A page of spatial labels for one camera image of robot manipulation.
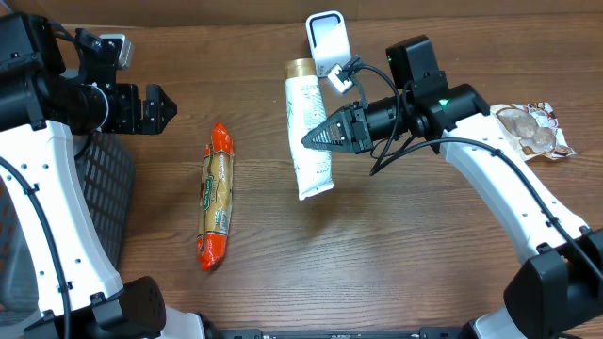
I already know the white gold-capped cream tube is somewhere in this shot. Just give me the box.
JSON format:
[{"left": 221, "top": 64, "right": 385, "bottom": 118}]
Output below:
[{"left": 285, "top": 58, "right": 334, "bottom": 201}]

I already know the grey plastic shopping basket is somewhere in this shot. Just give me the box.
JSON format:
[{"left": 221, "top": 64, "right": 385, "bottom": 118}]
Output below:
[{"left": 1, "top": 134, "right": 136, "bottom": 323}]

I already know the orange spaghetti packet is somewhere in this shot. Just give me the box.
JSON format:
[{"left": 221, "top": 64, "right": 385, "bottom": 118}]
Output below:
[{"left": 196, "top": 122, "right": 235, "bottom": 271}]

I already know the beige grain snack pouch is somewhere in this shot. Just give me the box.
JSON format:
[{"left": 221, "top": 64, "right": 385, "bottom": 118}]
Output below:
[{"left": 490, "top": 102, "right": 575, "bottom": 161}]

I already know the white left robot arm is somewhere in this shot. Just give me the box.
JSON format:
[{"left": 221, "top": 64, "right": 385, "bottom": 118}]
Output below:
[{"left": 1, "top": 13, "right": 211, "bottom": 339}]

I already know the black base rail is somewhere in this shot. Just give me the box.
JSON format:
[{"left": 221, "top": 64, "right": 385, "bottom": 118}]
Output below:
[{"left": 218, "top": 326, "right": 478, "bottom": 339}]

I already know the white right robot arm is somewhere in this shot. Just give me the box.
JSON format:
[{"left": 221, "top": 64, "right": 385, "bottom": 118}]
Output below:
[{"left": 302, "top": 36, "right": 602, "bottom": 338}]

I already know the white barcode scanner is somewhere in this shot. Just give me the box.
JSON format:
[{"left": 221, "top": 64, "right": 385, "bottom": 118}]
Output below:
[{"left": 305, "top": 10, "right": 351, "bottom": 77}]

